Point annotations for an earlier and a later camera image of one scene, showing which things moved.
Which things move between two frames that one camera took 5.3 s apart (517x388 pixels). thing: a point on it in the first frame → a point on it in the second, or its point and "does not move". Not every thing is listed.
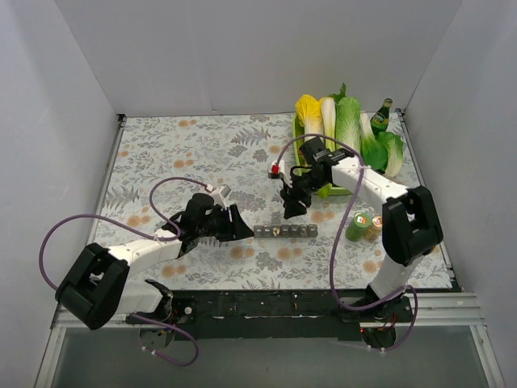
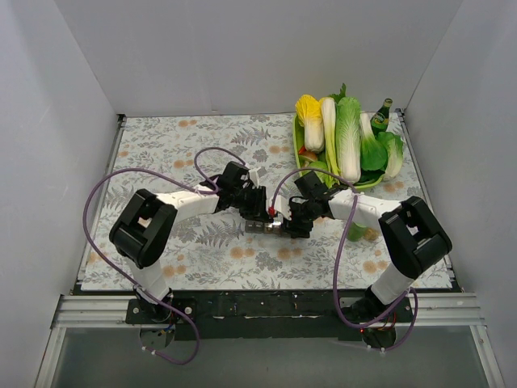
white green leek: [329, 122] does not move
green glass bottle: [380, 119] does not move
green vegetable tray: [298, 140] does not move
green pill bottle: [357, 228] does not move
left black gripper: [226, 222] → [258, 203]
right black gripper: [295, 194] → [296, 212]
